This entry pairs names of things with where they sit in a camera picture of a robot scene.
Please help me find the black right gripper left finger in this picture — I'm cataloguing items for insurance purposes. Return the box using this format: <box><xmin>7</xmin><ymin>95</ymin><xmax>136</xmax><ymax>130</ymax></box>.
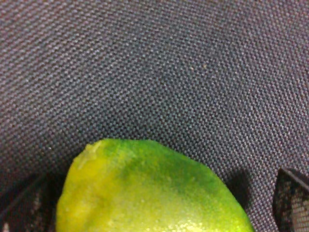
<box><xmin>0</xmin><ymin>175</ymin><xmax>52</xmax><ymax>232</ymax></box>

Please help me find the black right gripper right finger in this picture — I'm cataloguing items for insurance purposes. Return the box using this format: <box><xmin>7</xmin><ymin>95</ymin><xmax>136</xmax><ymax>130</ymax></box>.
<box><xmin>272</xmin><ymin>168</ymin><xmax>309</xmax><ymax>232</ymax></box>

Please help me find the green lime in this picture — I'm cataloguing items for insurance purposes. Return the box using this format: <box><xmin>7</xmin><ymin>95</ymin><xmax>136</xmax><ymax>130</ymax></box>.
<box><xmin>56</xmin><ymin>139</ymin><xmax>254</xmax><ymax>232</ymax></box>

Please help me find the black tablecloth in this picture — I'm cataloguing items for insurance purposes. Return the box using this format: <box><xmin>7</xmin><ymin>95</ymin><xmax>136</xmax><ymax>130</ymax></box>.
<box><xmin>0</xmin><ymin>0</ymin><xmax>309</xmax><ymax>232</ymax></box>

